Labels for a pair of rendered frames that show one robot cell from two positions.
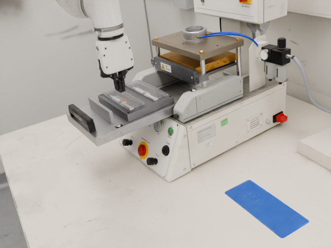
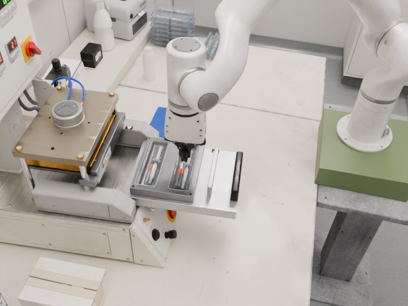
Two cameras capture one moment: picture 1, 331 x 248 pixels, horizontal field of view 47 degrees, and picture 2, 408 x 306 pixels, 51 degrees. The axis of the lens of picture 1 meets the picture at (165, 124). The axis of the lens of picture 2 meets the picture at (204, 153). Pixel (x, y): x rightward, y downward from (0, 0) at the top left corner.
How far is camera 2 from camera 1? 185 cm
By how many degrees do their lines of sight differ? 100
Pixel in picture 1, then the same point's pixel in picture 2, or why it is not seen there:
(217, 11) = (10, 100)
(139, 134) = (162, 214)
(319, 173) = not seen: hidden behind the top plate
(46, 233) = (299, 208)
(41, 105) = not seen: outside the picture
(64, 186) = (258, 249)
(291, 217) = (161, 113)
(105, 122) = (219, 165)
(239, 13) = (28, 74)
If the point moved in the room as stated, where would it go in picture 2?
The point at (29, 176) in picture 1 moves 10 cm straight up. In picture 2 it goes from (283, 297) to (289, 278)
